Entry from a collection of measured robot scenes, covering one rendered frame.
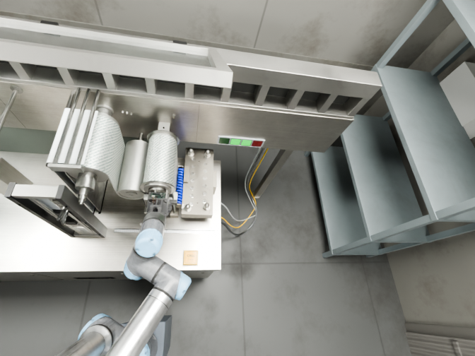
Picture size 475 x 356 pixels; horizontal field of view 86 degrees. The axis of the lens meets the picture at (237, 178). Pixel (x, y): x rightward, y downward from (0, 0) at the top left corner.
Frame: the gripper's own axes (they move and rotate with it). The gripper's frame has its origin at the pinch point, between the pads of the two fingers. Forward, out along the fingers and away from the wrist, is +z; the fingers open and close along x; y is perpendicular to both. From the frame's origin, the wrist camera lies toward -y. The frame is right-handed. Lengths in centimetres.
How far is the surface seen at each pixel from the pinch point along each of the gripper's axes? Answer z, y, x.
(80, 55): -48, 53, 8
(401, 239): 31, -44, -163
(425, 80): 78, 63, -177
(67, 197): -15.3, 7.2, 29.1
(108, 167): -1.2, 13.3, 19.8
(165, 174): 2.5, 9.7, -0.9
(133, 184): 5.6, 2.8, 12.6
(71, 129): 1.7, 26.0, 32.6
